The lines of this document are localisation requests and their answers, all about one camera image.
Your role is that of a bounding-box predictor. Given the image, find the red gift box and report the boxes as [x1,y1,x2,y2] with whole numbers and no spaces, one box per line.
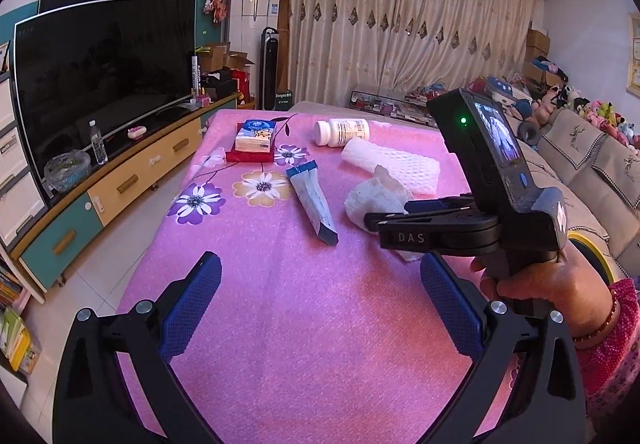
[231,69,253,103]

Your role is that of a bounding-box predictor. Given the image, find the beige covered sofa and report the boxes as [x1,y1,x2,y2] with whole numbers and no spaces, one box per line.
[515,109,640,255]

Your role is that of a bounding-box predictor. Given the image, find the person's right hand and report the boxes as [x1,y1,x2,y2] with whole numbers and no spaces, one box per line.
[470,249,621,340]

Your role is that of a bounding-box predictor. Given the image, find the white drawer unit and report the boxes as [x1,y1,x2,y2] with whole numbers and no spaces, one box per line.
[0,41,51,250]

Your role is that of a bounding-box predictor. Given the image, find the blue white squeeze tube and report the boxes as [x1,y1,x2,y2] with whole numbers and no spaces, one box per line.
[285,161,339,246]

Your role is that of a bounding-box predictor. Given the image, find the clear water bottle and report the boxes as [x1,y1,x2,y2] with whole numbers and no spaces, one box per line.
[89,120,109,166]

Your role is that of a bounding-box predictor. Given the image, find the beige patterned curtain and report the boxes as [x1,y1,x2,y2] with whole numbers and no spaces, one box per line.
[280,0,543,107]

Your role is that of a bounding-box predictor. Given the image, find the pink floral tablecloth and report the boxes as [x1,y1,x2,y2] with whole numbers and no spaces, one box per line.
[115,108,521,444]

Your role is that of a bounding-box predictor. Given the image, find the beaded bracelet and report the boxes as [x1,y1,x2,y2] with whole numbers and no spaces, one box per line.
[572,289,622,343]

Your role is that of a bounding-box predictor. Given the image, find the white tissue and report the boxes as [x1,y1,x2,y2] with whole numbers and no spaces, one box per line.
[344,165,426,264]

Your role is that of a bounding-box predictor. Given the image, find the white standing air conditioner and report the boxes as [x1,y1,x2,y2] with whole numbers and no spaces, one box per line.
[227,0,285,100]

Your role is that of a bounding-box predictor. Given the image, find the row of plush toys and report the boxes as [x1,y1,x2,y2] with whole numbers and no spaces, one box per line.
[530,84,640,150]

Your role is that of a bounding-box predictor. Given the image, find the teal and yellow TV cabinet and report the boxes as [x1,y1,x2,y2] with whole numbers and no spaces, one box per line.
[10,91,241,292]

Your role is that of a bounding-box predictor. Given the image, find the translucent white plastic bottle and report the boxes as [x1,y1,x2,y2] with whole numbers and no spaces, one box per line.
[315,118,371,148]

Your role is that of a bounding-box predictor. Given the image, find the black box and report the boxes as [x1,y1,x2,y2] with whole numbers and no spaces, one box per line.
[202,71,236,100]

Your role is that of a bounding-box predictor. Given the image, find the grey neck pillow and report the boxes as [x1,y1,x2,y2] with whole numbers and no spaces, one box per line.
[519,120,543,146]

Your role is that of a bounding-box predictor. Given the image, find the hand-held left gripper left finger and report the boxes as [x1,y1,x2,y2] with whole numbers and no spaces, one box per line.
[52,251,223,444]

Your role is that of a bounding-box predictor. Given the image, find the open cardboard boxes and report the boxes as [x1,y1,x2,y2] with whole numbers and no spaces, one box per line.
[197,41,251,75]

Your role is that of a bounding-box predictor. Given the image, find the stack of colourful books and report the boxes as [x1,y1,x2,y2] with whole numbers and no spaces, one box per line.
[0,254,43,375]

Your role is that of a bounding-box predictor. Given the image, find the glass display table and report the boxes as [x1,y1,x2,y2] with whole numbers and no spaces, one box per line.
[350,89,441,127]

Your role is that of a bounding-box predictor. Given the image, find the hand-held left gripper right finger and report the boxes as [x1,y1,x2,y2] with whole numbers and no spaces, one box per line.
[420,254,586,444]

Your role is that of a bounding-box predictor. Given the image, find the framed flower painting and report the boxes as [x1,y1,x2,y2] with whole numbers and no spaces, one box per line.
[626,13,640,97]

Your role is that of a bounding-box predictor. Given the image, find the clear plastic bag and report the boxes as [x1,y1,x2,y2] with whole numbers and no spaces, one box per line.
[44,149,92,195]

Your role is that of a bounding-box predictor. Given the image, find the black tower fan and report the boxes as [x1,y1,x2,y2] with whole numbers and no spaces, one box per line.
[259,26,282,112]

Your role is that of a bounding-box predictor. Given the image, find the stack of cardboard boxes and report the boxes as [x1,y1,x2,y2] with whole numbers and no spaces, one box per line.
[522,29,551,81]

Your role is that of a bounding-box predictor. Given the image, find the red flat packet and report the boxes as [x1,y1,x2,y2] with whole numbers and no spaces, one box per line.
[225,149,275,164]

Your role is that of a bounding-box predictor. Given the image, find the white foam fruit net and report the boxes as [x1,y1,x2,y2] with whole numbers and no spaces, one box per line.
[341,138,442,196]

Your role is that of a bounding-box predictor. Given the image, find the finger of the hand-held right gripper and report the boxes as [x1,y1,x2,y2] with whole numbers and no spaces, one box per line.
[404,195,493,216]
[364,210,451,233]

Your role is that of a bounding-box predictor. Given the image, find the blue tissue pack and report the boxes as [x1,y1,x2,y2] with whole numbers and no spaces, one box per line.
[234,119,277,155]

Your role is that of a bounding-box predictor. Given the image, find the large curved black television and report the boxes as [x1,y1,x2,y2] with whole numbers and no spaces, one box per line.
[12,0,197,197]

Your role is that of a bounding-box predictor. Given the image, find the person's right forearm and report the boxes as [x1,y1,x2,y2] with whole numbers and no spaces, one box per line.
[572,276,640,425]

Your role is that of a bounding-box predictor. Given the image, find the blue star-print bag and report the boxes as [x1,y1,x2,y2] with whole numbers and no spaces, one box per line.
[484,76,517,101]

